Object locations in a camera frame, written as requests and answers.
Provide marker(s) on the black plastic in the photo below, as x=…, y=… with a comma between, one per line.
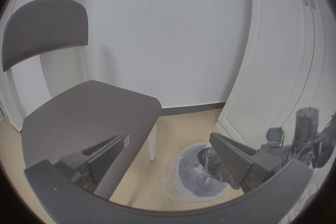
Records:
x=207, y=160

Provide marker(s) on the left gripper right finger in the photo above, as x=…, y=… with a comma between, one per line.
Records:
x=233, y=157

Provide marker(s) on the grey and white chair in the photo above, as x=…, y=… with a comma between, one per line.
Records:
x=91, y=112

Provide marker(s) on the clear plastic bag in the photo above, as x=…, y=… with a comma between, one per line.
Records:
x=170, y=181

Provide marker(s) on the white wardrobe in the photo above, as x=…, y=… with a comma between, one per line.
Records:
x=275, y=60

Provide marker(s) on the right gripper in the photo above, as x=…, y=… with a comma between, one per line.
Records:
x=277, y=151

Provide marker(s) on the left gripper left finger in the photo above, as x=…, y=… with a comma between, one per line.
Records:
x=105, y=157

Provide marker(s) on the white trash bin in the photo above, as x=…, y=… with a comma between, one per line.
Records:
x=189, y=173

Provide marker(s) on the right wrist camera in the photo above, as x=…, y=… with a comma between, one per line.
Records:
x=274, y=135

